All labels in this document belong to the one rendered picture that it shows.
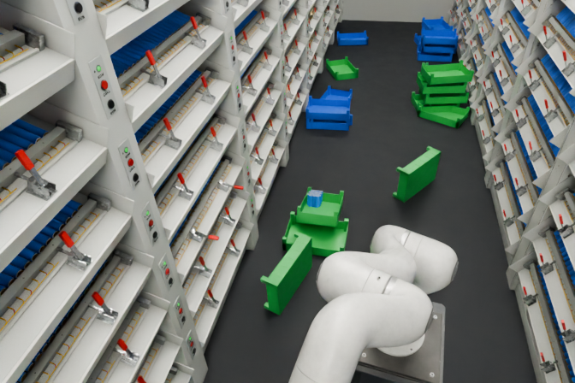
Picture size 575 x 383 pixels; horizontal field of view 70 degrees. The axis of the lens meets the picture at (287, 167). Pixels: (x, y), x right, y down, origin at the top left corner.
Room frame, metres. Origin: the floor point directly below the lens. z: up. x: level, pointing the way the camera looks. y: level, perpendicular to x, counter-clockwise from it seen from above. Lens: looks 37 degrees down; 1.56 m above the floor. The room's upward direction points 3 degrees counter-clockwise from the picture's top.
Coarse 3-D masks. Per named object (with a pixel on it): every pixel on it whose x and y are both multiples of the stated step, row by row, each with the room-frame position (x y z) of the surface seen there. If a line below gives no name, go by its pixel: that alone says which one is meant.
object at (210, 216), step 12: (228, 156) 1.40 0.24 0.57; (240, 156) 1.39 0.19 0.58; (228, 168) 1.35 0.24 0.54; (240, 168) 1.37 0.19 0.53; (228, 180) 1.29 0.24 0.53; (228, 192) 1.22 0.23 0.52; (216, 204) 1.15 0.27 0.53; (216, 216) 1.11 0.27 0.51; (204, 228) 1.03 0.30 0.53; (192, 240) 0.97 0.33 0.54; (204, 240) 0.98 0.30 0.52; (192, 252) 0.92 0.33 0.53; (180, 264) 0.87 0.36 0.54; (192, 264) 0.89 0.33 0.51; (180, 276) 0.80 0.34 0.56
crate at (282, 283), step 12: (300, 240) 1.25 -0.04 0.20; (288, 252) 1.19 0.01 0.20; (300, 252) 1.19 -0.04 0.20; (288, 264) 1.12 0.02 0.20; (300, 264) 1.18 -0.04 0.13; (264, 276) 1.07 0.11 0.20; (276, 276) 1.07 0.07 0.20; (288, 276) 1.09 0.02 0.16; (300, 276) 1.18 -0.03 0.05; (276, 288) 1.02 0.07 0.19; (288, 288) 1.09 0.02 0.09; (276, 300) 1.02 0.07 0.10; (288, 300) 1.08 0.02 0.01; (276, 312) 1.02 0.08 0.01
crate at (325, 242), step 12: (288, 228) 1.50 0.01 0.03; (300, 228) 1.52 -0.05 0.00; (312, 228) 1.51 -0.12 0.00; (324, 228) 1.51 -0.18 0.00; (336, 228) 1.51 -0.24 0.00; (288, 240) 1.44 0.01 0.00; (312, 240) 1.43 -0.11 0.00; (324, 240) 1.43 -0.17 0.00; (336, 240) 1.42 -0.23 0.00; (312, 252) 1.34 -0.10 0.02; (324, 252) 1.33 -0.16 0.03
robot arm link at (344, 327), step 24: (408, 288) 0.45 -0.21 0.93; (336, 312) 0.37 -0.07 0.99; (360, 312) 0.38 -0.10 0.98; (384, 312) 0.40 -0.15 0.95; (408, 312) 0.40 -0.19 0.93; (432, 312) 0.42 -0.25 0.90; (312, 336) 0.35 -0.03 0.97; (336, 336) 0.34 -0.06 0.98; (360, 336) 0.35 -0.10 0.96; (384, 336) 0.38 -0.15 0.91; (408, 336) 0.38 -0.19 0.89; (312, 360) 0.32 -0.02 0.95; (336, 360) 0.31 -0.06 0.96
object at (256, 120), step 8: (272, 80) 2.07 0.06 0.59; (264, 88) 2.00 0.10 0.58; (272, 88) 2.05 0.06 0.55; (280, 88) 2.06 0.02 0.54; (264, 96) 1.97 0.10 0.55; (272, 96) 1.99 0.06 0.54; (256, 104) 1.83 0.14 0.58; (264, 104) 1.89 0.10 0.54; (272, 104) 1.90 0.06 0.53; (256, 112) 1.80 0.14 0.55; (264, 112) 1.82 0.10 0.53; (248, 120) 1.70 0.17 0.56; (256, 120) 1.74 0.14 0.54; (264, 120) 1.76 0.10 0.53; (248, 128) 1.65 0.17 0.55; (256, 128) 1.65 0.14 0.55; (248, 136) 1.60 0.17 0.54; (256, 136) 1.61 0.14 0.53; (248, 144) 1.48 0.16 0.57
